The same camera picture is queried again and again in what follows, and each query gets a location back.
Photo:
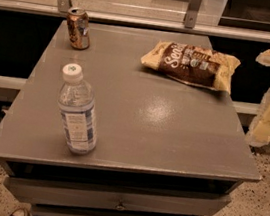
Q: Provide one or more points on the brown soda can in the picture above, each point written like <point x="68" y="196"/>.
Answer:
<point x="78" y="28"/>

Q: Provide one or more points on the brown chip bag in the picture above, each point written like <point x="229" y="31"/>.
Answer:
<point x="192" y="65"/>

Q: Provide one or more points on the clear plastic water bottle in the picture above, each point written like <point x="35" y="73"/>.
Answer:
<point x="76" y="103"/>

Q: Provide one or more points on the grey drawer cabinet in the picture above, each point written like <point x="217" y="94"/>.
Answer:
<point x="153" y="132"/>

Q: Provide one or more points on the upper grey drawer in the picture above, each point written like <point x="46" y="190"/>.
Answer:
<point x="114" y="198"/>

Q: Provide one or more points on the metal railing frame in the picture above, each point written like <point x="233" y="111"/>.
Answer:
<point x="139" y="9"/>

